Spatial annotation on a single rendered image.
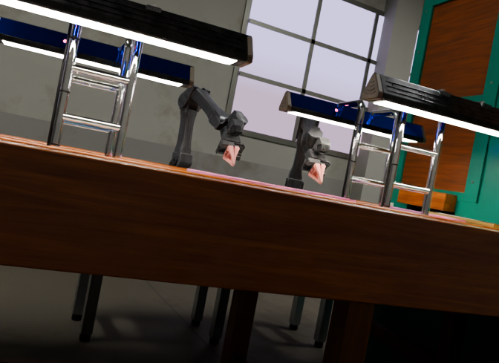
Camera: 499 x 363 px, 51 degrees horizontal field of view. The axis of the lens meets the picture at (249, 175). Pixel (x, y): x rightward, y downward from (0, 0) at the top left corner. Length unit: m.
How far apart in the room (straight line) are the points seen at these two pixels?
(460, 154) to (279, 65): 2.65
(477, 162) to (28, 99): 3.05
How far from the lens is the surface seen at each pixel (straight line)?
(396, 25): 5.26
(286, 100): 1.90
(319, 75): 4.87
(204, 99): 2.22
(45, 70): 4.12
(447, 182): 2.32
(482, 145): 2.21
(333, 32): 5.00
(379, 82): 1.42
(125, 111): 1.35
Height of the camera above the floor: 0.78
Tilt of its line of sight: level
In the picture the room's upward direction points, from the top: 11 degrees clockwise
